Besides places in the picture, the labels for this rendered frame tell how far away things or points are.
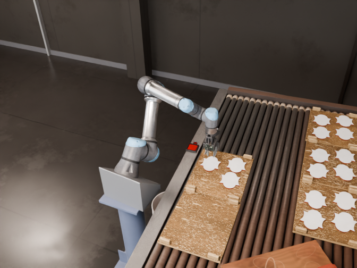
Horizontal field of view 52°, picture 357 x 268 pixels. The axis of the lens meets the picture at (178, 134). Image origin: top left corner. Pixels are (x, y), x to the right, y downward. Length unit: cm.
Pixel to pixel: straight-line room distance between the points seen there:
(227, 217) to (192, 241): 25
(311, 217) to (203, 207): 60
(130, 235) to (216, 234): 74
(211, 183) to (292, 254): 68
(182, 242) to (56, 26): 467
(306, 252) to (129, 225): 113
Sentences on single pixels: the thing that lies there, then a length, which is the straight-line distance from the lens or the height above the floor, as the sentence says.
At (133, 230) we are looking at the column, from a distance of 254.
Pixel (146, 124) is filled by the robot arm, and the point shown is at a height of 119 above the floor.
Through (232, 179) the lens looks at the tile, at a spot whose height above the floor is 95.
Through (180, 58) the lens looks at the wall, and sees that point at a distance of 512.
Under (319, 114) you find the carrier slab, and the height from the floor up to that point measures 94.
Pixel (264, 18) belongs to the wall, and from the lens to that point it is 454.
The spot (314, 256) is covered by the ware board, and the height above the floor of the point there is 104.
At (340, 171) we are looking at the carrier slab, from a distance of 255.
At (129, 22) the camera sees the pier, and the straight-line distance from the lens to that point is 502.
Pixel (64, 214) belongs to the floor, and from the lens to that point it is 355.
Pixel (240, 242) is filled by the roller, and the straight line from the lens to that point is 207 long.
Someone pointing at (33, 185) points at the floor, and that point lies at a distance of 392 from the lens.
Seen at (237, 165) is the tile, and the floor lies 95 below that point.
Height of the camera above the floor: 258
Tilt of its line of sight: 38 degrees down
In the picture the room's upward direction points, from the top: 2 degrees counter-clockwise
